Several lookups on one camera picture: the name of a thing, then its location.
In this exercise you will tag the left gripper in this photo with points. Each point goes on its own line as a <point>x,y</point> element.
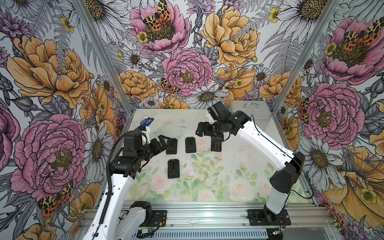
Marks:
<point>157,149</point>

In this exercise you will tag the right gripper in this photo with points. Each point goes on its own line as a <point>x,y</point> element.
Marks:
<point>207,131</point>

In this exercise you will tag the phone stand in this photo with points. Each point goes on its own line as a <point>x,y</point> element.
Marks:
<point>173,169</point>
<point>216,144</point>
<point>190,145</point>
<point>172,146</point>

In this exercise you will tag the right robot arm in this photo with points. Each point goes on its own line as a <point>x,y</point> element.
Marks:
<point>288,165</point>

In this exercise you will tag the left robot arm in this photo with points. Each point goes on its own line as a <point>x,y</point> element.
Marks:
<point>129,154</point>

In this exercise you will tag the blue white packet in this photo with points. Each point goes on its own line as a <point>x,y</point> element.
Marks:
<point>146,121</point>

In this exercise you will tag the silver metal case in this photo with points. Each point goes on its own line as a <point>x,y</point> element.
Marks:
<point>259,109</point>

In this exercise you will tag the small circuit board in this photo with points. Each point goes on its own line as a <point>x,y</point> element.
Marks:
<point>145,233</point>

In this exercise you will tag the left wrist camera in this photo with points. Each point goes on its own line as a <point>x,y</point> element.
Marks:
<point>146,131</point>

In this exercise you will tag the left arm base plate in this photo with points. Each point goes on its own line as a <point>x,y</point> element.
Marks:
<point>158,219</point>

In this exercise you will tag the aluminium front rail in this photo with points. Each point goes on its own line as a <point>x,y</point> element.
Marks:
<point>203,215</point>

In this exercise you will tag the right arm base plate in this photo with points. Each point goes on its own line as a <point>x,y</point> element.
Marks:
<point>259,217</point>

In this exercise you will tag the right aluminium post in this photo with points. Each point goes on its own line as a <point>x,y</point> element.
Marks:
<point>320,26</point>

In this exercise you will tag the aluminium post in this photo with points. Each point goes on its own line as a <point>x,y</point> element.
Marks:
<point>92,30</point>
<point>320,26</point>

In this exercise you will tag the left aluminium post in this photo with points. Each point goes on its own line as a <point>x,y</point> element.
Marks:
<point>92,30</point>

